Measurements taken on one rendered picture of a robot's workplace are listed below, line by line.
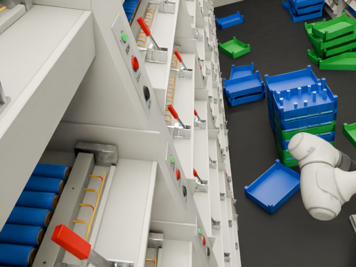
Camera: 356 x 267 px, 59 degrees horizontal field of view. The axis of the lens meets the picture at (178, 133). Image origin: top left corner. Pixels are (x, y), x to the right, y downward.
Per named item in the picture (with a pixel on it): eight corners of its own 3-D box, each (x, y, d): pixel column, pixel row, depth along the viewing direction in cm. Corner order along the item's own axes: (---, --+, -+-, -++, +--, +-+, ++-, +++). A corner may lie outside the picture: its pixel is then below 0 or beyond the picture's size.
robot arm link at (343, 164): (331, 143, 110) (344, 150, 112) (315, 163, 114) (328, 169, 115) (344, 156, 102) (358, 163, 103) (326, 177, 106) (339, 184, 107)
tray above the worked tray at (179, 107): (193, 65, 109) (198, 26, 100) (189, 210, 63) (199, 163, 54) (135, 58, 109) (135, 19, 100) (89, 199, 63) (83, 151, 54)
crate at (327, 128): (323, 110, 195) (323, 99, 190) (335, 131, 179) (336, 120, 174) (274, 119, 200) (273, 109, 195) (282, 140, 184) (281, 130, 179)
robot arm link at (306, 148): (316, 155, 115) (319, 185, 107) (282, 137, 112) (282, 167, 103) (339, 140, 107) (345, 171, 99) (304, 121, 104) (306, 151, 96)
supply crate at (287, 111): (323, 89, 185) (324, 77, 180) (337, 108, 169) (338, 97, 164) (272, 99, 190) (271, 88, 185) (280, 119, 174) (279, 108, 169)
